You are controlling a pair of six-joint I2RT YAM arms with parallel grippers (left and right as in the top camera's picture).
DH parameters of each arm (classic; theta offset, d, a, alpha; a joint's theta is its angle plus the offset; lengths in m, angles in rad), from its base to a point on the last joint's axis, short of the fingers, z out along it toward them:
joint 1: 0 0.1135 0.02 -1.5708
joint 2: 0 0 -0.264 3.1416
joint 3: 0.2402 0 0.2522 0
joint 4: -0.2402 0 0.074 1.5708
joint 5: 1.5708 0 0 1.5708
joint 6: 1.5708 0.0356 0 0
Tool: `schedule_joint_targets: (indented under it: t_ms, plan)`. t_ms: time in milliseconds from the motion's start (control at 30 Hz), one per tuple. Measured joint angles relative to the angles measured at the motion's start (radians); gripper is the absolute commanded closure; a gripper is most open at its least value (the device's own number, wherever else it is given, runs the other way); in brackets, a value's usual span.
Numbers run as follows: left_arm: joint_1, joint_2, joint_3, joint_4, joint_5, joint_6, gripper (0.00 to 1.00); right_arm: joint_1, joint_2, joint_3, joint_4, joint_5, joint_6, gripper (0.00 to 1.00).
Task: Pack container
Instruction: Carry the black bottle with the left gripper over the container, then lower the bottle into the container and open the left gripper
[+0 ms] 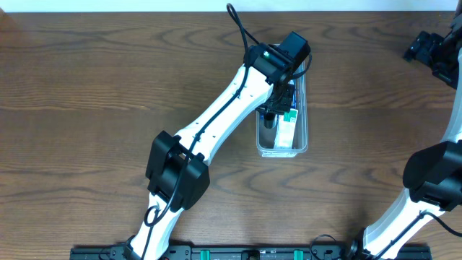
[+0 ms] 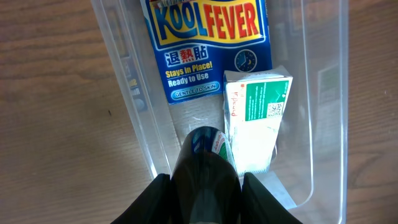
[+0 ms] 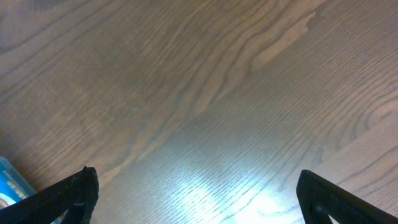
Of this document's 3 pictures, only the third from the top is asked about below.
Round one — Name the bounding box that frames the blue Kool Fever box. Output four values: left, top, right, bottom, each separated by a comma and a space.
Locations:
0, 157, 35, 209

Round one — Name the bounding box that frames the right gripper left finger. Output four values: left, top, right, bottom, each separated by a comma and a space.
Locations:
1, 167, 99, 224

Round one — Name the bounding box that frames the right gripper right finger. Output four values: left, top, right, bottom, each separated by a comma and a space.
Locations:
296, 170, 397, 224

